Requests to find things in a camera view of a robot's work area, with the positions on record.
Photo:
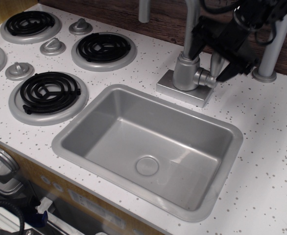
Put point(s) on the back right stove burner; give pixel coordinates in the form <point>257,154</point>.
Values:
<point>104,51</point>

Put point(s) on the back left stove burner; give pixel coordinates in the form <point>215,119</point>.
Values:
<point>30,27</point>

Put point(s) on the front right stove burner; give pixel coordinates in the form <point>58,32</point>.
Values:
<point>48,98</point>

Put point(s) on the grey stove knob middle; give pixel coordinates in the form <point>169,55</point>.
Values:
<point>52,47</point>

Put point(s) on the silver toy faucet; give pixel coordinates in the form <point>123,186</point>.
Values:
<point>188,81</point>

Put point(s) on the grey support post left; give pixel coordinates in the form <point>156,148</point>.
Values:
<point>144,11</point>

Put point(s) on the grey stove knob front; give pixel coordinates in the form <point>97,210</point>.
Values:
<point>19,71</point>

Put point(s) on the grey stove knob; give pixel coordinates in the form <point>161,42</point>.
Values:
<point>52,47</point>
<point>80,27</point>
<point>19,71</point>

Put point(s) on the grey support post right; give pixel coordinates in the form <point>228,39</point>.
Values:
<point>265,71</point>

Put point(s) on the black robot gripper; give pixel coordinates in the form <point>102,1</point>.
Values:
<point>230,40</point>

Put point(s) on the grey support post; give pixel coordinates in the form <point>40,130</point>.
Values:
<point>265,71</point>
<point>144,11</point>

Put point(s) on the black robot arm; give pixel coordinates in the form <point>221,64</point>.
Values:
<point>269,11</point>

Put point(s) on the silver oven dial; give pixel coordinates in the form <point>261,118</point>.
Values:
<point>8,167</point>

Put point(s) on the grey plastic sink basin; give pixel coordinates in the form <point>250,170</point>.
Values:
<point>172,157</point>

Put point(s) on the grey stove knob rear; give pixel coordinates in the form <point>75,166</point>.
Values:
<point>80,27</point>

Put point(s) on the silver faucet lever handle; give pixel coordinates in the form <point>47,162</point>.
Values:
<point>217,62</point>

